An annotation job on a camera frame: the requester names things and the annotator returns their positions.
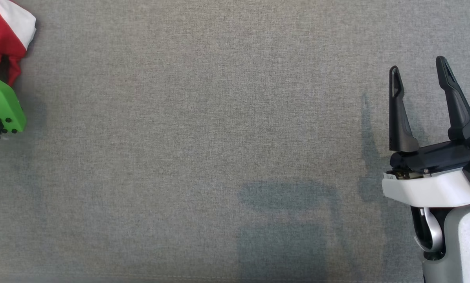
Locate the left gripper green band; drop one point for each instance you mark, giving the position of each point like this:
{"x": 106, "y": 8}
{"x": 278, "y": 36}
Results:
{"x": 3, "y": 106}

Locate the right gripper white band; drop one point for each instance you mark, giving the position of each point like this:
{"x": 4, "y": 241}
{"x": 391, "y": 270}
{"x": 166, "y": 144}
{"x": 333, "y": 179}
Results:
{"x": 427, "y": 188}

